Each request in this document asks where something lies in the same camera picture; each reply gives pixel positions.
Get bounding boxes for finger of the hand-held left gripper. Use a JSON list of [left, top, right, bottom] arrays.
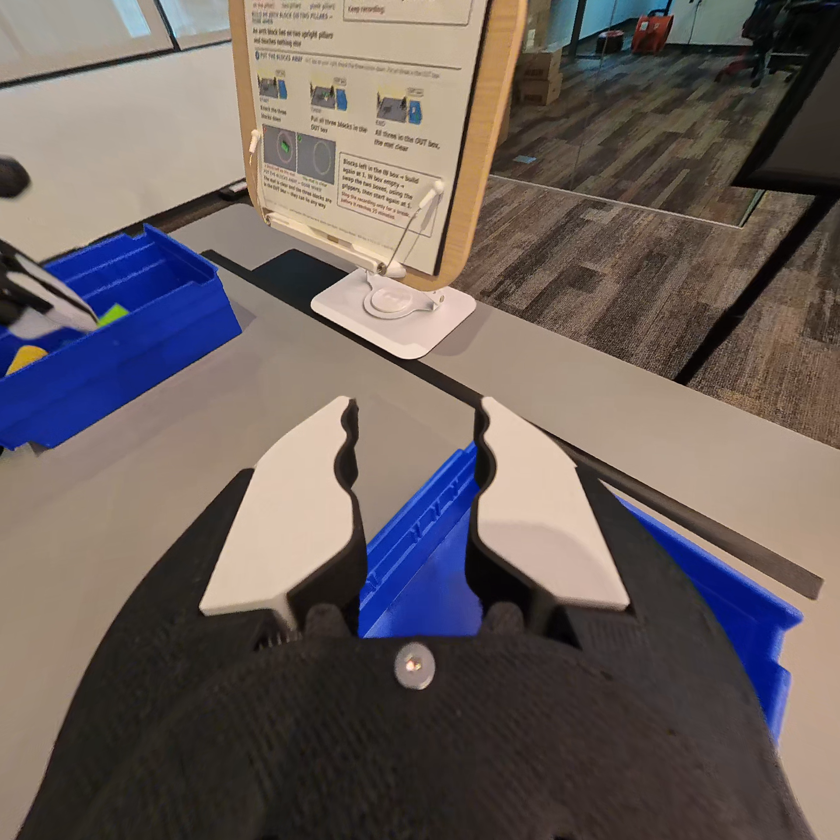
[[0, 239, 101, 334]]

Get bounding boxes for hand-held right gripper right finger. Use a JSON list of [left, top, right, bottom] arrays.
[[469, 395, 635, 616]]

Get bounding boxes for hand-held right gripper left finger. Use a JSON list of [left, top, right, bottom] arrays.
[[199, 397, 367, 618]]

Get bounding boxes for yellow arch block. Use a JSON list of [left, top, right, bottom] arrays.
[[6, 343, 52, 378]]

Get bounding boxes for blue plastic bin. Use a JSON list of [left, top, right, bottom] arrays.
[[357, 443, 805, 746], [0, 224, 244, 451]]

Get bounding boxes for glass window panel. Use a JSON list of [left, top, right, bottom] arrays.
[[0, 0, 232, 88]]

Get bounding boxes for black metal pole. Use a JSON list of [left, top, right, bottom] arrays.
[[672, 210, 840, 384]]

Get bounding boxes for printed instruction sheet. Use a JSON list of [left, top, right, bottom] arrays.
[[237, 0, 490, 242]]

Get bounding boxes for wooden document stand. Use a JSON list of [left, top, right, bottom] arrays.
[[227, 0, 530, 361]]

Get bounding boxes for cardboard box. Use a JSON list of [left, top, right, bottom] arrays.
[[514, 49, 564, 107]]

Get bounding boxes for black office chair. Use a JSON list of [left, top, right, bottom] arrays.
[[716, 0, 795, 88]]

